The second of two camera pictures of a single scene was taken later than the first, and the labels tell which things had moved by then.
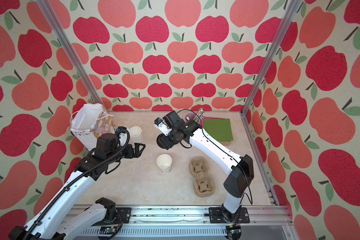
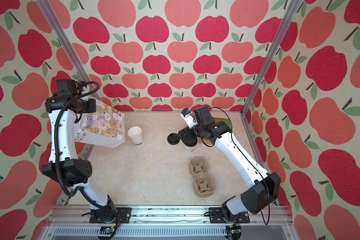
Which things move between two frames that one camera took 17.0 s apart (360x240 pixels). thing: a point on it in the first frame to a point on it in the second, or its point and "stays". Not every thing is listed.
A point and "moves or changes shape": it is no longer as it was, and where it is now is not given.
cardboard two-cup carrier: (204, 184) stays
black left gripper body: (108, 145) to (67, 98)
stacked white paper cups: (135, 134) stays
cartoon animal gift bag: (90, 121) moves or changes shape
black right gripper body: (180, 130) to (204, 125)
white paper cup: (164, 162) to (190, 148)
